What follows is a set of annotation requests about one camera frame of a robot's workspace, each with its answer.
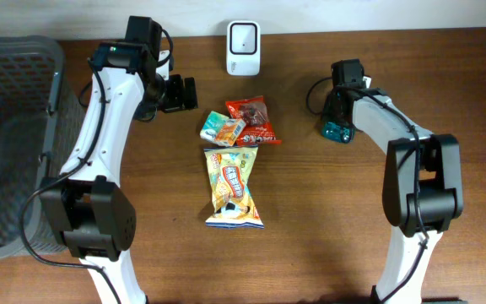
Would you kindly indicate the red snack bag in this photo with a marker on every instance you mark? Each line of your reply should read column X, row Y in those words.
column 258, row 129

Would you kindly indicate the white barcode scanner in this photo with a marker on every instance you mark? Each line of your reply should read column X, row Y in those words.
column 243, row 48

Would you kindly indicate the blue mouthwash bottle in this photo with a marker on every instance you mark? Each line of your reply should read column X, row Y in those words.
column 335, row 126

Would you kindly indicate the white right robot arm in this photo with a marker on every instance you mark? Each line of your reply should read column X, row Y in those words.
column 422, row 185

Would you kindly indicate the green tissue pack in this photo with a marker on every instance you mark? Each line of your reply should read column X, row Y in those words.
column 213, row 124

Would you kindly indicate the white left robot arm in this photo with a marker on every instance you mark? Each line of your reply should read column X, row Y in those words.
column 86, row 209

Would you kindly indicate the yellow snack bag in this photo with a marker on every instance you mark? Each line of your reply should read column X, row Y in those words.
column 229, row 169

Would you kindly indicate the orange small box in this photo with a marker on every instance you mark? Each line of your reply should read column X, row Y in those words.
column 230, row 132

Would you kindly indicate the grey plastic basket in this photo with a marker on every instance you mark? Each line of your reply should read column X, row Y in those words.
column 40, row 120

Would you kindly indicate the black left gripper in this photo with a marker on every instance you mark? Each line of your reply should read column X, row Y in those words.
column 178, row 99

